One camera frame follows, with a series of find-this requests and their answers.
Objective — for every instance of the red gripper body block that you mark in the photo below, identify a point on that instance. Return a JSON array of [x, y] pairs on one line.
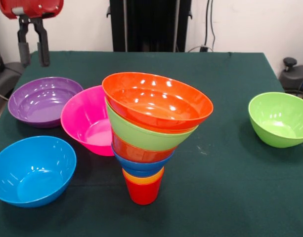
[[32, 6]]

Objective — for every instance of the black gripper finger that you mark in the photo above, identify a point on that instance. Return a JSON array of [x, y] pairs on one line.
[[44, 49], [24, 54]]

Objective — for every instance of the large orange-red plastic bowl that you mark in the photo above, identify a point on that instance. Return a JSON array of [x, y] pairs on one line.
[[156, 103]]

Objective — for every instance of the green plastic bowl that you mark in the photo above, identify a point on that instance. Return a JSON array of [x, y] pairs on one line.
[[279, 118], [146, 139]]

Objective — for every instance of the small ribbed orange-red bowl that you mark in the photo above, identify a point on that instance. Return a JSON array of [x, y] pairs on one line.
[[136, 155]]

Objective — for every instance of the orange plastic cup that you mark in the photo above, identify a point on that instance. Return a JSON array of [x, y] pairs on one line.
[[143, 182], [126, 175]]

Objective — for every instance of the small dark blue bowl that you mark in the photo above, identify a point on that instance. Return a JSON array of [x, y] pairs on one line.
[[141, 168]]

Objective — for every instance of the red plastic cup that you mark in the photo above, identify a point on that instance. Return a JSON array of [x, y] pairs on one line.
[[143, 195]]

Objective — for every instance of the dark grey chair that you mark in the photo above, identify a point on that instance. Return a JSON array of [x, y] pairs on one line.
[[8, 76], [293, 76]]

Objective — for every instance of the purple plastic bowl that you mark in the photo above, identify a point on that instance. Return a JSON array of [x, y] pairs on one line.
[[42, 106]]

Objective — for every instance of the pink plastic bowl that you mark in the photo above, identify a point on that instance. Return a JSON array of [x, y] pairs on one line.
[[82, 116]]

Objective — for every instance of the light blue plastic bowl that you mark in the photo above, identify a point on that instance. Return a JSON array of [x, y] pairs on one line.
[[32, 172]]

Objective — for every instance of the dark green tablecloth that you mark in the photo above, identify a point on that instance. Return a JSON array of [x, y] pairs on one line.
[[215, 197]]

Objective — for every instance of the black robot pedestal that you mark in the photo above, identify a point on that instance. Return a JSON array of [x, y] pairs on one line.
[[146, 24]]

